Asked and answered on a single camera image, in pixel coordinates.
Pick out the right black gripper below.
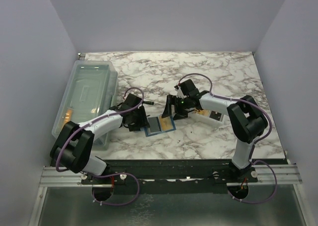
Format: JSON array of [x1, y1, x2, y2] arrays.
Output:
[[162, 95, 191, 121]]

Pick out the black credit card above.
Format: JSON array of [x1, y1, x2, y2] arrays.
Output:
[[148, 117, 161, 133]]

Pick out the teal leather card holder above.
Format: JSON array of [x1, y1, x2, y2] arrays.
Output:
[[144, 116, 176, 137]]

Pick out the clear acrylic card box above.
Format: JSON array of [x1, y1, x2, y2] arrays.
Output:
[[191, 110, 224, 128]]

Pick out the credit cards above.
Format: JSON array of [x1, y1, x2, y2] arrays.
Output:
[[197, 110, 223, 121]]

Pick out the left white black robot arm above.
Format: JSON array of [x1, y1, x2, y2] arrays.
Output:
[[50, 93, 149, 184]]

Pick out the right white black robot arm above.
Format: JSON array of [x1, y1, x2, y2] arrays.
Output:
[[161, 79, 272, 182]]

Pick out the black green screwdriver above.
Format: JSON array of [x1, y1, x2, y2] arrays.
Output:
[[143, 101, 154, 105]]

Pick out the clear plastic storage bin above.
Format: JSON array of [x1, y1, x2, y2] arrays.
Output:
[[52, 60, 118, 138]]

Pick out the orange tool in bin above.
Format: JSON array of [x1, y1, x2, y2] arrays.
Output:
[[61, 108, 73, 129]]

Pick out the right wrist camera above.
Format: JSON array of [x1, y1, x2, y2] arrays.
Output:
[[174, 85, 186, 99]]

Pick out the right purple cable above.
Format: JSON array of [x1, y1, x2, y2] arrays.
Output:
[[177, 73, 278, 204]]

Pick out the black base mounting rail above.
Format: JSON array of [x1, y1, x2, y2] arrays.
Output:
[[51, 157, 290, 196]]

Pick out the aluminium extrusion rail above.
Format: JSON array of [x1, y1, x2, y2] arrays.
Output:
[[40, 164, 303, 187]]

